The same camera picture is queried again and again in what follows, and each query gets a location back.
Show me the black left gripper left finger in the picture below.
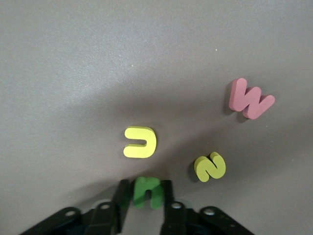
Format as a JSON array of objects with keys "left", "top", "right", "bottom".
[{"left": 19, "top": 179, "right": 134, "bottom": 235}]

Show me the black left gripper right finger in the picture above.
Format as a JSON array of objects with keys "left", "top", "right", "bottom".
[{"left": 160, "top": 180, "right": 255, "bottom": 235}]

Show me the green foam letter n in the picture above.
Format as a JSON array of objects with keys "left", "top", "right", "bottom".
[{"left": 133, "top": 176, "right": 164, "bottom": 210}]

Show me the yellow foam digit 2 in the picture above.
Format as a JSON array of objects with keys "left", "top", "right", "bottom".
[{"left": 194, "top": 151, "right": 226, "bottom": 183}]

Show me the yellow foam letter u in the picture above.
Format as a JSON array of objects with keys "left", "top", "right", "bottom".
[{"left": 123, "top": 126, "right": 157, "bottom": 159}]

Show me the pink foam letter W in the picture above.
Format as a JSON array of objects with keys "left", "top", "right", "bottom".
[{"left": 228, "top": 77, "right": 276, "bottom": 120}]

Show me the brown table cover mat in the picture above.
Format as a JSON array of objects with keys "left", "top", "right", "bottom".
[{"left": 0, "top": 0, "right": 313, "bottom": 235}]

